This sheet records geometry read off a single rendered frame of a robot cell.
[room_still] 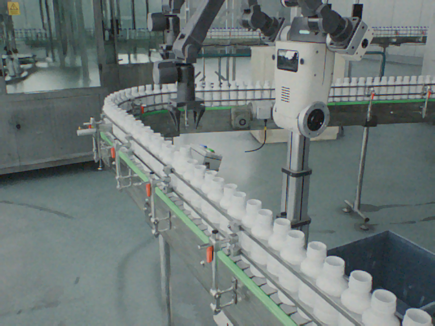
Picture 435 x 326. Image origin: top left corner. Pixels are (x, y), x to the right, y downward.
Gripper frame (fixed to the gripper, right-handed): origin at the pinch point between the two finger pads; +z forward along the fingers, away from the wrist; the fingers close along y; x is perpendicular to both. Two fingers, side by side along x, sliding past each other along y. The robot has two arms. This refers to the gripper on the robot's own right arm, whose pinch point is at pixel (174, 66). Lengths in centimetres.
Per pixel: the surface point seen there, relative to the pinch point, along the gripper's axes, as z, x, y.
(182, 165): 25, 47, 17
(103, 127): 33, -40, 22
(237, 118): 46, -71, -74
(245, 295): 44, 92, 21
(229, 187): 24, 72, 14
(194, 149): 28.6, 23.7, 2.4
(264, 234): 27, 94, 17
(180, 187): 33, 46, 18
